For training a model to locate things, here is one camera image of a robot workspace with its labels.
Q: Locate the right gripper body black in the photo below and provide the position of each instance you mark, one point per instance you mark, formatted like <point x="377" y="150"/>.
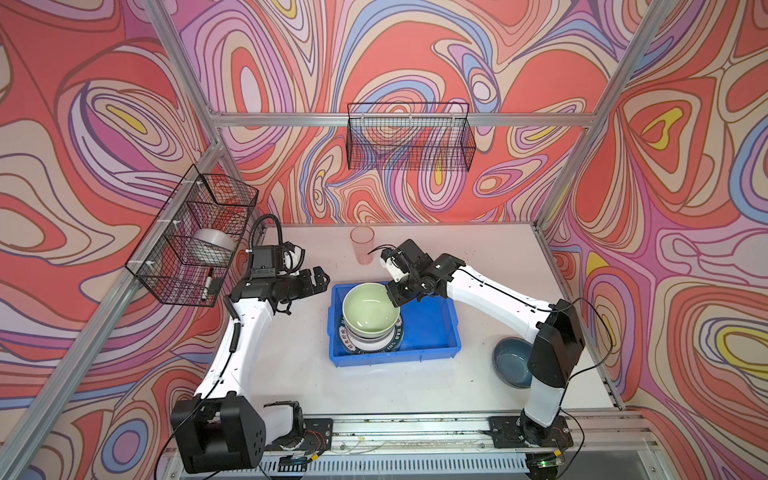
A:
<point x="405" y="289"/>

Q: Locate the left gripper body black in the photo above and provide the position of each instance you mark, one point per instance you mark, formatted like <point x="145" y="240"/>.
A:
<point x="288" y="284"/>

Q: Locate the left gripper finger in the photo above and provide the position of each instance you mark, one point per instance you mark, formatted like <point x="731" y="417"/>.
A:
<point x="312" y="287"/>
<point x="317" y="274"/>

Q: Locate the blue plastic bin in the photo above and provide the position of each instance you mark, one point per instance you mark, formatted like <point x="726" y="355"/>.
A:
<point x="430" y="332"/>

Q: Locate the light green bowl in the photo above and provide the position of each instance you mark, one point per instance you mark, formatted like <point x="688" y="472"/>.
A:
<point x="368" y="310"/>

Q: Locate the white plate with green rim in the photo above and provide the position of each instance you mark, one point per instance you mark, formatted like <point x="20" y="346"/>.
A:
<point x="354" y="347"/>

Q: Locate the grey lilac bowl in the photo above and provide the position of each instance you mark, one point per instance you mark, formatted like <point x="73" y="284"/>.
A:
<point x="372" y="337"/>

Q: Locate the dark blue bowl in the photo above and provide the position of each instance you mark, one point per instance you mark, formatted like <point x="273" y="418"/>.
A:
<point x="510" y="361"/>

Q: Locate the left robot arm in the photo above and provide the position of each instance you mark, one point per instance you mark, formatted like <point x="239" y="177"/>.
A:
<point x="223" y="427"/>

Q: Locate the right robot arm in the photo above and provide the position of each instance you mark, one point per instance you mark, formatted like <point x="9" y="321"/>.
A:
<point x="553" y="330"/>

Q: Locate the pink translucent cup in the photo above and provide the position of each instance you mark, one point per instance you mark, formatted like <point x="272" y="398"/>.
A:
<point x="362" y="238"/>

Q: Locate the black marker pen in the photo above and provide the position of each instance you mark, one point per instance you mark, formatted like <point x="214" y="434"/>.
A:
<point x="207" y="286"/>

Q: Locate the white tape roll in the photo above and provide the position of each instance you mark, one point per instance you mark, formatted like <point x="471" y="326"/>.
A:
<point x="212" y="247"/>

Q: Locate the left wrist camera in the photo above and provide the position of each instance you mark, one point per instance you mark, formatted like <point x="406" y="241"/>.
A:
<point x="266" y="262"/>

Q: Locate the black wire basket on left wall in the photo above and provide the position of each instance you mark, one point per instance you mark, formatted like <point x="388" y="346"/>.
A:
<point x="184" y="259"/>

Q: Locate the black wire basket on wall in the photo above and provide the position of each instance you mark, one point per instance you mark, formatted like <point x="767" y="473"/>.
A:
<point x="184" y="259"/>
<point x="409" y="136"/>

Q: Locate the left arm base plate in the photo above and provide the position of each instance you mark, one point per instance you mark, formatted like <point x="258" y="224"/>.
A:
<point x="316" y="437"/>

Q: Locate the black wire basket on back wall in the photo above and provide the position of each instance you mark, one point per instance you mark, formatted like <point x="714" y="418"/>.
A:
<point x="409" y="136"/>

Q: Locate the aluminium front rail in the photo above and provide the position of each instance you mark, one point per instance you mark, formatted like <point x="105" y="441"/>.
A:
<point x="592" y="430"/>

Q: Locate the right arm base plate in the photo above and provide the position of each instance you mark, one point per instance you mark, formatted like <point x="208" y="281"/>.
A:
<point x="514" y="433"/>

